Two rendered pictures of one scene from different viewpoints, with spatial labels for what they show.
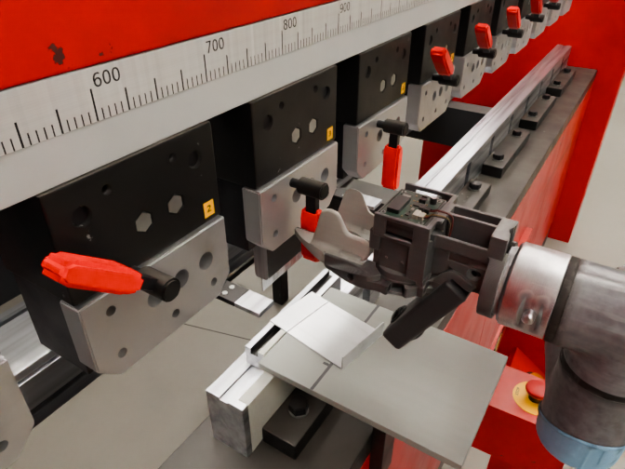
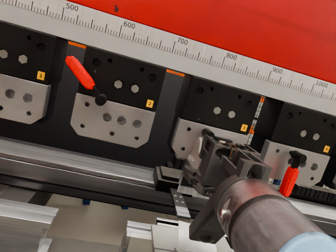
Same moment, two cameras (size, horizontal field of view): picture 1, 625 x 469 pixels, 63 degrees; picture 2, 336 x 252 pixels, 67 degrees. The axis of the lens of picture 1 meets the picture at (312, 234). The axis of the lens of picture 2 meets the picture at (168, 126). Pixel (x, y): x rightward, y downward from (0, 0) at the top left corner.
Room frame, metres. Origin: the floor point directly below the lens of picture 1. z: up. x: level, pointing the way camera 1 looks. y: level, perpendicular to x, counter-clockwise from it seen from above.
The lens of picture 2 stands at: (0.08, -0.30, 1.33)
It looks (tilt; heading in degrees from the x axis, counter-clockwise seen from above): 11 degrees down; 47
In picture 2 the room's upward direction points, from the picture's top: 16 degrees clockwise
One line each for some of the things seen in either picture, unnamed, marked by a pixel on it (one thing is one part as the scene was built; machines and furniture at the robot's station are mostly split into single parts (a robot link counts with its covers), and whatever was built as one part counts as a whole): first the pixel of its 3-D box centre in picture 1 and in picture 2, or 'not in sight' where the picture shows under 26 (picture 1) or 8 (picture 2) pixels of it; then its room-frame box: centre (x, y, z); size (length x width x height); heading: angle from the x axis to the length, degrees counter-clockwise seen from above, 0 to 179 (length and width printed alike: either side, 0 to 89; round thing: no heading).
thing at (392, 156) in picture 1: (389, 154); (290, 173); (0.64, -0.10, 1.20); 0.04 x 0.02 x 0.10; 58
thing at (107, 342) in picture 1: (123, 236); (119, 98); (0.35, 0.15, 1.26); 0.15 x 0.09 x 0.17; 148
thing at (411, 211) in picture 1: (440, 252); (229, 178); (0.39, -0.12, 1.21); 0.12 x 0.08 x 0.09; 58
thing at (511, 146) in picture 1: (506, 152); not in sight; (1.36, -0.55, 0.89); 0.30 x 0.05 x 0.03; 148
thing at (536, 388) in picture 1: (537, 394); not in sight; (0.58, -0.38, 0.79); 0.04 x 0.04 x 0.04
